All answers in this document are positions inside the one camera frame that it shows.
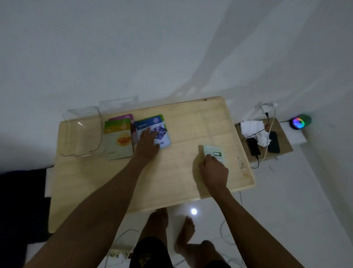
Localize person's left hand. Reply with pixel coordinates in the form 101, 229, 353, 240
133, 128, 161, 161

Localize white green sheet mask packet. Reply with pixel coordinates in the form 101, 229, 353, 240
203, 144, 228, 167

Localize black smartphone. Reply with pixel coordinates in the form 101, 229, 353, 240
246, 137, 261, 157
267, 131, 281, 154

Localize white power strip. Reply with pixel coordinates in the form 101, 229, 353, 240
108, 248, 131, 260

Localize green yellow sheet mask packet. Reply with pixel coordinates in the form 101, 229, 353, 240
103, 118, 134, 161

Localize white charging cable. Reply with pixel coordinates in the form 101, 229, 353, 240
262, 108, 277, 162

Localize clear plastic bin lid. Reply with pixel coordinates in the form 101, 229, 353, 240
99, 96, 139, 112

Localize crumpled white tissue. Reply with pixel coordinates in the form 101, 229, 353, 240
256, 131, 272, 147

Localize black shorts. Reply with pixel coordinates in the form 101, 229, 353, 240
129, 237, 175, 268

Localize flat white tissue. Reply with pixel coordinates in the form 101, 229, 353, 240
240, 120, 266, 136

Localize person's left forearm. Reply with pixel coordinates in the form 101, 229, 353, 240
24, 156, 154, 268

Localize white floor cable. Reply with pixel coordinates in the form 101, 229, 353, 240
103, 191, 246, 268

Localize rainbow lit round speaker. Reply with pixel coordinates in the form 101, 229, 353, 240
289, 113, 312, 130

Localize black charging cable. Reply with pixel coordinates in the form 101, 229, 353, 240
241, 113, 270, 169

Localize brown cardboard sheet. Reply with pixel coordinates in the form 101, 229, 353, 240
235, 118, 294, 164

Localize dark floor cushion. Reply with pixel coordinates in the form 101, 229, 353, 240
0, 165, 54, 249

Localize person's leg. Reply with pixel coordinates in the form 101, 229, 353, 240
137, 207, 169, 246
174, 216, 231, 268

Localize person's right forearm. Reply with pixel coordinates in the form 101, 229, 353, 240
211, 188, 305, 268

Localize white charger plug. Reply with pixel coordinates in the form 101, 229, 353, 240
254, 101, 279, 114

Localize person's left leg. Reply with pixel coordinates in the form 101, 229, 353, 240
137, 207, 169, 246

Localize person's right leg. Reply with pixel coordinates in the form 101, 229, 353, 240
174, 216, 231, 268

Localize purple sheet mask packet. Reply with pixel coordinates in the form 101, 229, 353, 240
108, 113, 138, 144

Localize person's right hand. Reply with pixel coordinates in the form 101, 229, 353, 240
199, 154, 229, 194

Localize blue sheet mask packet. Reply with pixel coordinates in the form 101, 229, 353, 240
134, 114, 172, 150

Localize clear plastic storage bin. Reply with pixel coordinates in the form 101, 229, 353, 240
60, 106, 103, 157

